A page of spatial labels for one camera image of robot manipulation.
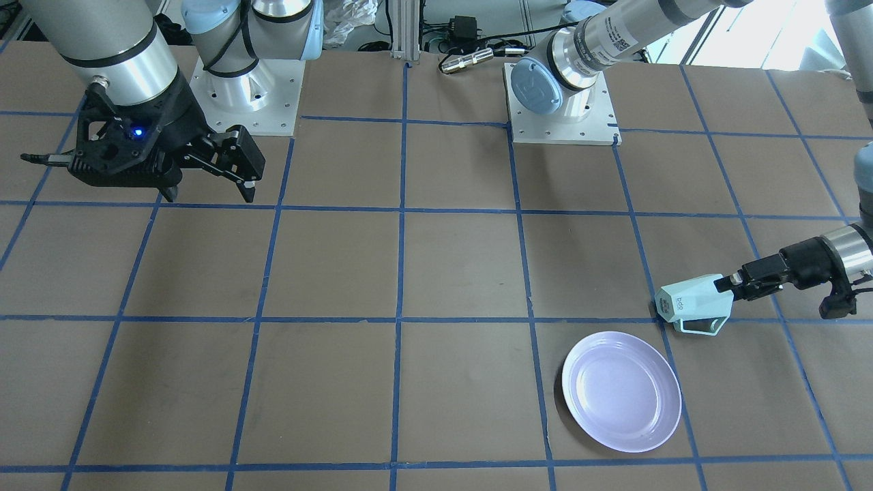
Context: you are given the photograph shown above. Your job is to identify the silver metal cylinder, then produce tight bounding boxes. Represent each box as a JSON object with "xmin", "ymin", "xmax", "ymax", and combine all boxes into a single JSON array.
[{"xmin": 439, "ymin": 48, "xmax": 494, "ymax": 75}]

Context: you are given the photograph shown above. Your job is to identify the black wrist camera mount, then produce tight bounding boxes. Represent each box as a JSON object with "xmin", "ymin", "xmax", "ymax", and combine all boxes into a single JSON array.
[{"xmin": 818, "ymin": 273, "xmax": 872, "ymax": 320}]

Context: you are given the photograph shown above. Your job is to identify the black power supply box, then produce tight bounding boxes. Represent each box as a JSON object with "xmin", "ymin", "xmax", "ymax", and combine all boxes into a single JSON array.
[{"xmin": 448, "ymin": 15, "xmax": 478, "ymax": 46}]

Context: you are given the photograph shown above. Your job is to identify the black gripper body large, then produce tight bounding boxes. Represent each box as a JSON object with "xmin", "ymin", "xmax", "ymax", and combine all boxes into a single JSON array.
[{"xmin": 20, "ymin": 72, "xmax": 212, "ymax": 188}]

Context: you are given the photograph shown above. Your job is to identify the lavender plate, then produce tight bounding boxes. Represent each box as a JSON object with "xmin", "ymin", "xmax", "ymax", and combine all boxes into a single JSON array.
[{"xmin": 559, "ymin": 331, "xmax": 682, "ymax": 453}]

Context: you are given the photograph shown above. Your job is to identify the aluminium frame post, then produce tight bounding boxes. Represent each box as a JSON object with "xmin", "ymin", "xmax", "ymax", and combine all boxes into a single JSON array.
[{"xmin": 385, "ymin": 1, "xmax": 424, "ymax": 64}]

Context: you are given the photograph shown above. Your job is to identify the light blue hexagonal cup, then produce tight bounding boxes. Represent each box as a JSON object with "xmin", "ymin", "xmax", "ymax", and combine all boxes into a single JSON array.
[{"xmin": 653, "ymin": 274, "xmax": 734, "ymax": 336}]

